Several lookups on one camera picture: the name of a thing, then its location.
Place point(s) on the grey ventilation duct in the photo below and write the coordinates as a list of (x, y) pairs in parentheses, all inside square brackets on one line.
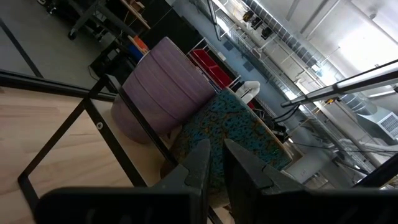
[(382, 123)]

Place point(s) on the lavender ribbed mug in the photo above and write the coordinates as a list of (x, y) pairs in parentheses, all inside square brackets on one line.
[(168, 87)]

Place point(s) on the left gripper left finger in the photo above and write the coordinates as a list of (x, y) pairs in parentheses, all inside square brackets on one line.
[(192, 174)]

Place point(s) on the red storage bins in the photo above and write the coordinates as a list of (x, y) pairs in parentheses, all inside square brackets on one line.
[(211, 67)]

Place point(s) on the black rig bar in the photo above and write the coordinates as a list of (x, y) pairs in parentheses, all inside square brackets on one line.
[(377, 171)]

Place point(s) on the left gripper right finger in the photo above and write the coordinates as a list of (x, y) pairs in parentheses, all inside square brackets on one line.
[(245, 180)]

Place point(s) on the white plastic object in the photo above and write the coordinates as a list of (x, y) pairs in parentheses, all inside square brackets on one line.
[(250, 88)]

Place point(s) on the black wheeled cart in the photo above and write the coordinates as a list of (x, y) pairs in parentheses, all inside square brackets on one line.
[(93, 12)]

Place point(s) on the black cabinet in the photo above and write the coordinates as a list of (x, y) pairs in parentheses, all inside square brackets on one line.
[(168, 25)]

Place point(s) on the rig bar with light strip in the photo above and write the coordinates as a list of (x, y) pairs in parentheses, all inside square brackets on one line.
[(342, 85)]

